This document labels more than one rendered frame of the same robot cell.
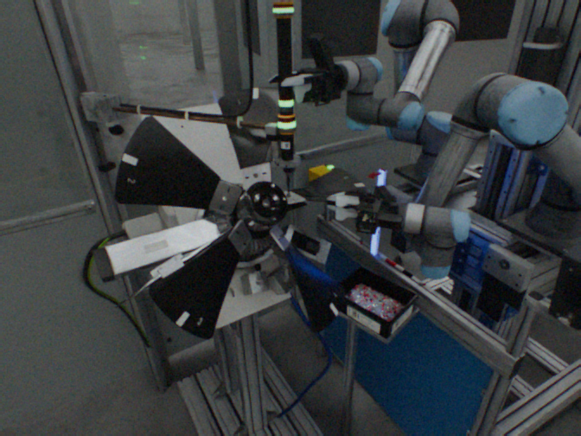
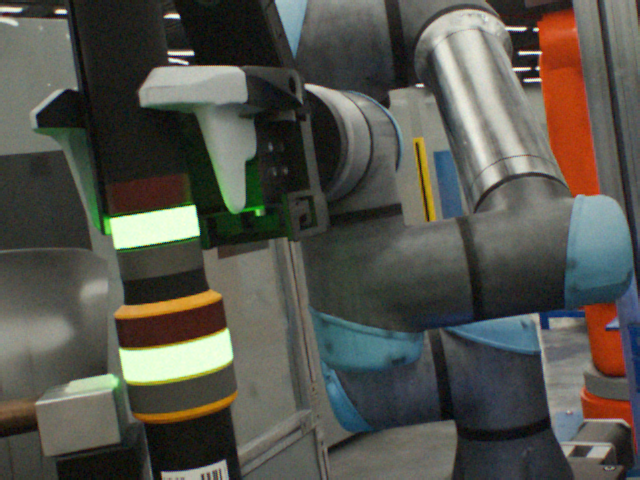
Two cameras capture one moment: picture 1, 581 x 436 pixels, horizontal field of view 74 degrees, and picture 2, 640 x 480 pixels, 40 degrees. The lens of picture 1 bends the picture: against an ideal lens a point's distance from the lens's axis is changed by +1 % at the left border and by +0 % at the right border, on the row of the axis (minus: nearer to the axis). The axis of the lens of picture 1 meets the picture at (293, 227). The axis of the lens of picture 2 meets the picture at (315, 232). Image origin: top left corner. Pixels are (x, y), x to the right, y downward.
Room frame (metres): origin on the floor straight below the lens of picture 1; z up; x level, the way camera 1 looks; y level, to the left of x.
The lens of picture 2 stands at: (0.62, 0.14, 1.45)
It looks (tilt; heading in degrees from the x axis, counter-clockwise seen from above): 3 degrees down; 330
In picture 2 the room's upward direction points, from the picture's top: 9 degrees counter-clockwise
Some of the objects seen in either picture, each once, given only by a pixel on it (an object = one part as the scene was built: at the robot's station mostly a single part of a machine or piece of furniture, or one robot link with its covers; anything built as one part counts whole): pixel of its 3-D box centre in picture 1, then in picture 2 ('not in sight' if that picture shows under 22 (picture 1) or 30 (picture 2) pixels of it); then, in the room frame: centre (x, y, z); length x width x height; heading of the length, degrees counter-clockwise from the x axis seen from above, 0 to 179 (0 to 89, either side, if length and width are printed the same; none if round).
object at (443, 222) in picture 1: (444, 225); not in sight; (0.82, -0.38, 1.17); 0.11 x 0.08 x 0.09; 68
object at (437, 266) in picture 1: (434, 253); not in sight; (0.83, -0.37, 1.08); 0.11 x 0.08 x 0.11; 8
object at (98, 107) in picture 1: (101, 107); not in sight; (1.21, 0.58, 1.38); 0.10 x 0.07 x 0.09; 66
